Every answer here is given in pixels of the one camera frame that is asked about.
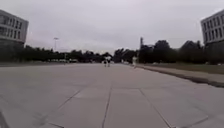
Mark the person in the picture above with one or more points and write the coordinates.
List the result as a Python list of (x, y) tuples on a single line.
[(107, 60)]

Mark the distant tower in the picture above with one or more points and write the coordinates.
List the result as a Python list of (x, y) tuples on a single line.
[(141, 41)]

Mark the row of dark trees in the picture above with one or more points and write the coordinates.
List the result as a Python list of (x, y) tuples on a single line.
[(160, 53)]

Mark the tall lamp pole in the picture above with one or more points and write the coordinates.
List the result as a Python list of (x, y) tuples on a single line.
[(55, 43)]

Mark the low concrete kerb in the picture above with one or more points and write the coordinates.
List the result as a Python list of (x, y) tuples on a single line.
[(186, 76)]

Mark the grass strip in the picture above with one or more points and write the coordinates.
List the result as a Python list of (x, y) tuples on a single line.
[(193, 68)]

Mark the grey building with window grid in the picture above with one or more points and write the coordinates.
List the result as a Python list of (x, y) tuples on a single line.
[(11, 30)]

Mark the pale building with window grid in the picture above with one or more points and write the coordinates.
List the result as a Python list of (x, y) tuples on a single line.
[(213, 30)]

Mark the white post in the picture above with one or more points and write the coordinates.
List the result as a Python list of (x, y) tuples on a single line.
[(134, 60)]

